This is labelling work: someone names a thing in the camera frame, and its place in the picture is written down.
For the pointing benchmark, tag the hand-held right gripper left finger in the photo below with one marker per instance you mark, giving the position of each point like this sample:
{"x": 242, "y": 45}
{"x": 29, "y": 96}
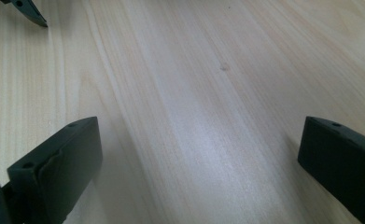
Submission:
{"x": 62, "y": 168}

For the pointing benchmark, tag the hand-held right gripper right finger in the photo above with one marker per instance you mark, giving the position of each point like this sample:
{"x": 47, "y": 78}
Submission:
{"x": 342, "y": 161}

